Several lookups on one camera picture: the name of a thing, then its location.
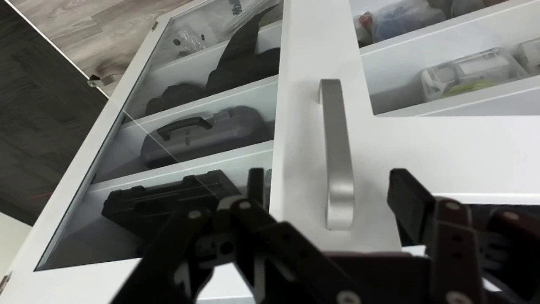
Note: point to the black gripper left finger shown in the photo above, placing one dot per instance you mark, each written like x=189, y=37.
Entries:
x=256, y=184

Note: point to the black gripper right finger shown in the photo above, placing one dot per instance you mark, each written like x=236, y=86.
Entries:
x=411, y=206

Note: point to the silver door handle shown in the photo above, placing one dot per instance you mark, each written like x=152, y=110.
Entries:
x=339, y=206

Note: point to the white glass cabinet door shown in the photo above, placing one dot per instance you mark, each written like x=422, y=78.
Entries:
x=479, y=147
x=76, y=255

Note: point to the grey plastic tool case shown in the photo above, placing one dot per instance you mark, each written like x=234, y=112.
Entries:
x=195, y=135

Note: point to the black plastic tool case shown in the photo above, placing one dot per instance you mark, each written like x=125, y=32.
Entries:
x=143, y=210

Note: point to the black bag on shelf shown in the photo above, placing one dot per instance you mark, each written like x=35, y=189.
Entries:
x=238, y=64

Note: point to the clear plastic parts box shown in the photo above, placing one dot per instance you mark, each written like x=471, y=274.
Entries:
x=471, y=73

